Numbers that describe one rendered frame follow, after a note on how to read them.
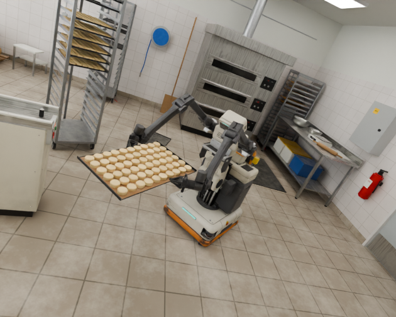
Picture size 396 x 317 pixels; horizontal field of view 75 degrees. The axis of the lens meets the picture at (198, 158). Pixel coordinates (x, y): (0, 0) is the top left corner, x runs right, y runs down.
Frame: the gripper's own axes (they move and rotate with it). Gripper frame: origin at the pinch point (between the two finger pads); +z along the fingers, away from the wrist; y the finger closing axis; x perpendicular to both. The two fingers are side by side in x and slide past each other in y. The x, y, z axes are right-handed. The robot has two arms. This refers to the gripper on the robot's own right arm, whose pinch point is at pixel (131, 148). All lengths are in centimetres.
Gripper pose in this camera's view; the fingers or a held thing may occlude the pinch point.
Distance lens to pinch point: 175.9
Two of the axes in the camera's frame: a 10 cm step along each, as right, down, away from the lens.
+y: 3.3, -8.4, -4.4
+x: 9.4, 2.5, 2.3
